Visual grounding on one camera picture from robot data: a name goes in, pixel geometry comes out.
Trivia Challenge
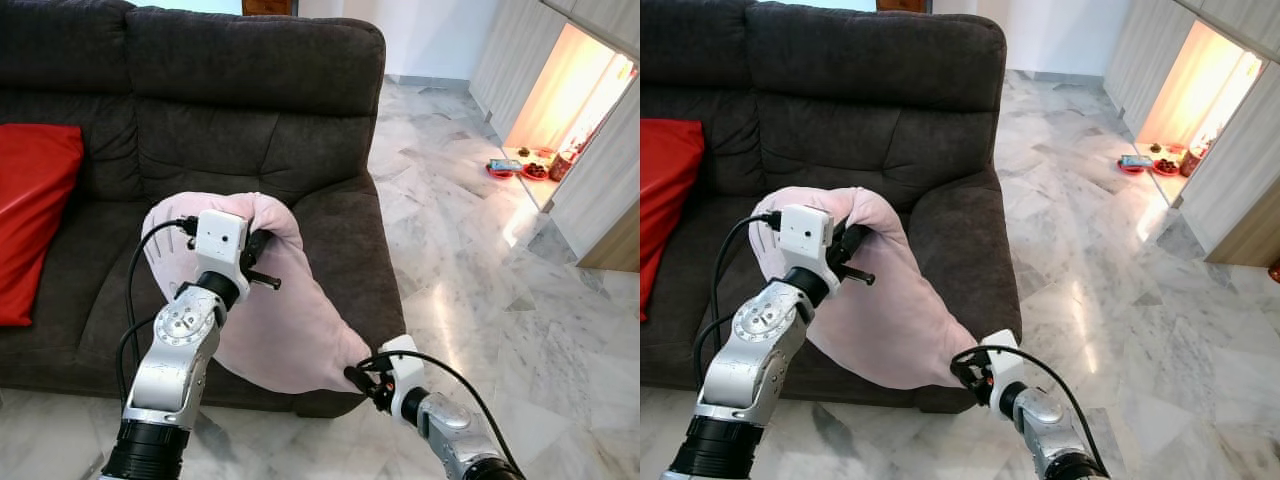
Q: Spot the pink pillow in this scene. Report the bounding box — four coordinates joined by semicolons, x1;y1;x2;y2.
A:
750;186;979;390
141;192;373;395

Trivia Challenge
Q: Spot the dark grey fabric sofa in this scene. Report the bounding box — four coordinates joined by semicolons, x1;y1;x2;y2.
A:
640;0;1023;413
0;0;406;419

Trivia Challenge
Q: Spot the red pillow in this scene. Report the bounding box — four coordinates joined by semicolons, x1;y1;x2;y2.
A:
0;123;86;328
640;118;706;323

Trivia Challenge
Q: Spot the light wood lit cabinet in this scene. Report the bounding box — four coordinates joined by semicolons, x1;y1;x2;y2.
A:
470;0;641;273
1103;0;1280;266

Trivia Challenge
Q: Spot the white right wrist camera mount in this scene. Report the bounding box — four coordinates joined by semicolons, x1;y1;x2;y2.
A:
980;330;1026;411
378;335;428;421

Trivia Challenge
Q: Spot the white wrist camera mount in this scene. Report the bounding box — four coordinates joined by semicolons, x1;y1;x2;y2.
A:
775;204;836;273
378;335;428;421
192;210;249;281
980;330;1026;411

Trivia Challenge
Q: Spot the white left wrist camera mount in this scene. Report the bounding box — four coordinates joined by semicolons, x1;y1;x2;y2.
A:
775;204;836;273
192;210;249;281

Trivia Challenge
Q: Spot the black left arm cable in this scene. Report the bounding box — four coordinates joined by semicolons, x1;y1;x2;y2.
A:
115;215;201;401
693;210;783;391

